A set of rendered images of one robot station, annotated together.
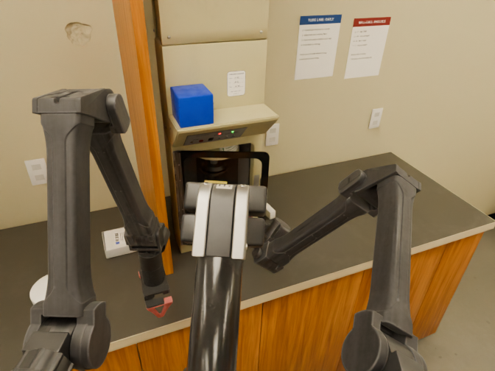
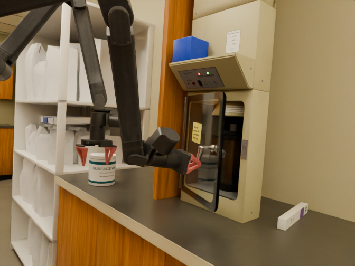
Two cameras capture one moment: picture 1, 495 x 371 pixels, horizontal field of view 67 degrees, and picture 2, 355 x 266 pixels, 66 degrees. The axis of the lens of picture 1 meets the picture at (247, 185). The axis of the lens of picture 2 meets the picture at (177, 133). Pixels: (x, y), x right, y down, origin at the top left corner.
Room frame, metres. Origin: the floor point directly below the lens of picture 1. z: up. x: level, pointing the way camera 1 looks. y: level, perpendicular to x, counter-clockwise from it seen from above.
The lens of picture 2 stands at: (0.65, -0.85, 1.29)
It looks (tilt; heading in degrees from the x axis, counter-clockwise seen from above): 3 degrees down; 71
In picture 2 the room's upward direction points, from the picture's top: 4 degrees clockwise
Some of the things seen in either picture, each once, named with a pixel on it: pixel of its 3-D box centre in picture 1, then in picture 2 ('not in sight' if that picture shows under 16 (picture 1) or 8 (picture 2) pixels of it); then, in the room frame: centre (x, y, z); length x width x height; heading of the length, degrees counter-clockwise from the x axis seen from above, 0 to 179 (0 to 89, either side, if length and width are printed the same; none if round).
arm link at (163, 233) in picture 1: (151, 237); (109, 111); (0.74, 0.25, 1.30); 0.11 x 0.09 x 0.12; 178
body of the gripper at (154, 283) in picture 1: (152, 274); (97, 134); (0.70, 0.24, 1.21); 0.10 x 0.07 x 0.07; 23
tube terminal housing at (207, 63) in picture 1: (208, 143); (234, 114); (1.24, 0.15, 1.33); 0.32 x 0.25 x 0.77; 114
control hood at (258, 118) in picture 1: (224, 130); (207, 75); (1.07, 0.08, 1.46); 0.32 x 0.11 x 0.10; 114
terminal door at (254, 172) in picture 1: (223, 202); (199, 147); (1.06, 0.08, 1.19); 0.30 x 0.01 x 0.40; 92
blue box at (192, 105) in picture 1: (191, 104); (190, 52); (1.03, 0.17, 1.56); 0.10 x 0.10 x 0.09; 24
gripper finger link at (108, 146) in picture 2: not in sight; (104, 153); (0.73, 0.26, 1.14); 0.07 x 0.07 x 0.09; 23
